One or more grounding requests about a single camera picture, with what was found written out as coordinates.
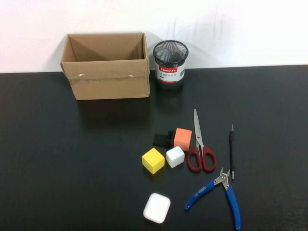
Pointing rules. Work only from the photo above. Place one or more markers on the black precision screwdriver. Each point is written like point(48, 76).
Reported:
point(231, 149)

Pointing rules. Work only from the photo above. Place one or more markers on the black block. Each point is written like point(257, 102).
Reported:
point(158, 139)

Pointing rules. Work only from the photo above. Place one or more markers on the orange foam block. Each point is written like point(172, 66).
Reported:
point(183, 138)

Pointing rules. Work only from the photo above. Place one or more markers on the yellow cube block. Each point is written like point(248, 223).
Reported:
point(152, 158)

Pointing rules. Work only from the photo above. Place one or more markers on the black mesh pen holder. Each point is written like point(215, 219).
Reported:
point(169, 74)

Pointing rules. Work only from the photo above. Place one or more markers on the white cube block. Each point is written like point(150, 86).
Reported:
point(174, 157)

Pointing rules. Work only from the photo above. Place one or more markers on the brown cardboard box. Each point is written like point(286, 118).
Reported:
point(108, 81)

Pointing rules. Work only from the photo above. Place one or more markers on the white flat rounded block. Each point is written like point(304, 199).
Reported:
point(156, 208)

